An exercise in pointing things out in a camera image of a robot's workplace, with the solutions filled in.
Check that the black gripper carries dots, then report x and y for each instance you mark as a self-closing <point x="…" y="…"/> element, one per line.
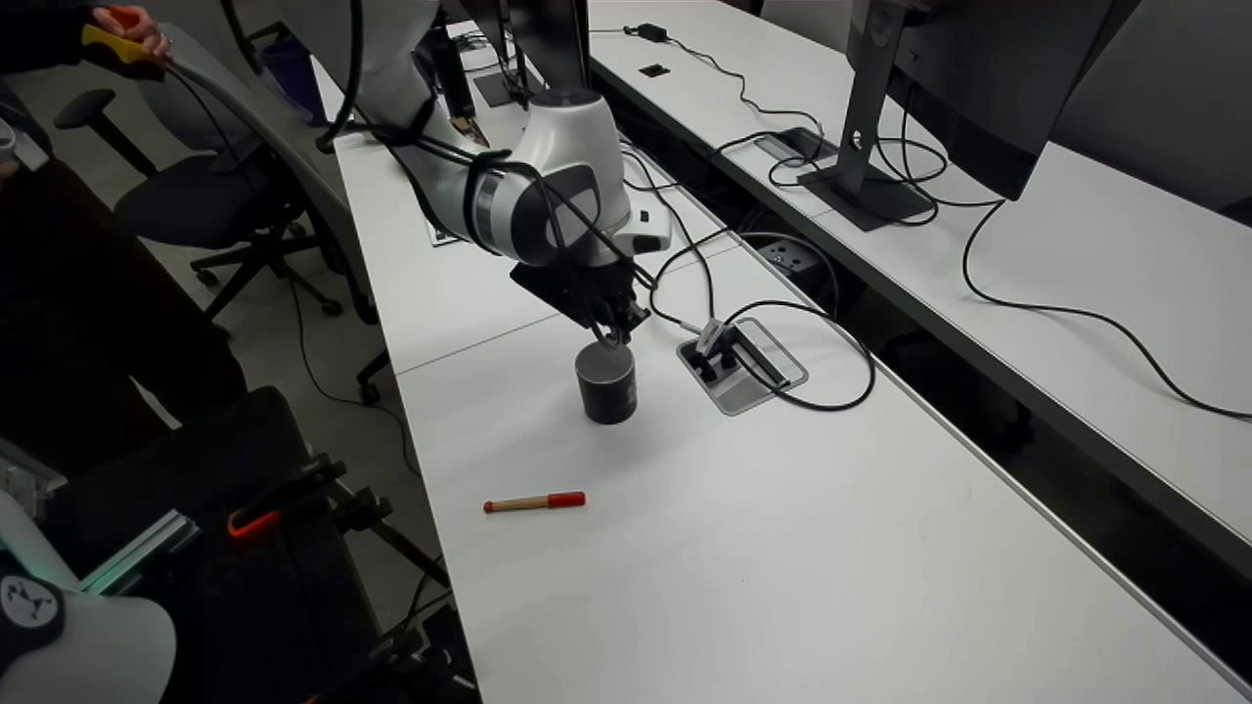
<point x="588" y="289"/>

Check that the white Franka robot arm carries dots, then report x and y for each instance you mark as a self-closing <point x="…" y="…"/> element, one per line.
<point x="562" y="169"/>

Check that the person hand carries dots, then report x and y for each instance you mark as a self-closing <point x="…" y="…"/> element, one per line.
<point x="131" y="26"/>

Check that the red marker pen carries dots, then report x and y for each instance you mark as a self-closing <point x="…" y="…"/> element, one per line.
<point x="533" y="502"/>

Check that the grey docking hub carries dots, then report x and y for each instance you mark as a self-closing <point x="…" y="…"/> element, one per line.
<point x="790" y="142"/>

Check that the small black square tag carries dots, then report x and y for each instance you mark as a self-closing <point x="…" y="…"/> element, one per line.
<point x="653" y="66"/>

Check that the black computer monitor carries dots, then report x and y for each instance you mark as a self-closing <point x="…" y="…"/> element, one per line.
<point x="553" y="44"/>

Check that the small black plug adapter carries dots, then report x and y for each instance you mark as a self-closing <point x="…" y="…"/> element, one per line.
<point x="648" y="33"/>

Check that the grey monitor stand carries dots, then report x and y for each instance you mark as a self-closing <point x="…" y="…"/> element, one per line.
<point x="866" y="132"/>

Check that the black office chair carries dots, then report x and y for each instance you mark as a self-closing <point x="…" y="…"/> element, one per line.
<point x="198" y="209"/>

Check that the grey backed computer monitor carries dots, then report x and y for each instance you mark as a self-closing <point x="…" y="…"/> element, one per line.
<point x="1018" y="81"/>

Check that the aluminium extrusion bar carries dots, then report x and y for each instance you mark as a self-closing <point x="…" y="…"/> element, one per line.
<point x="137" y="551"/>

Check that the grey monitor panel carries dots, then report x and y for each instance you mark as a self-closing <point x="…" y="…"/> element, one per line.
<point x="1173" y="91"/>

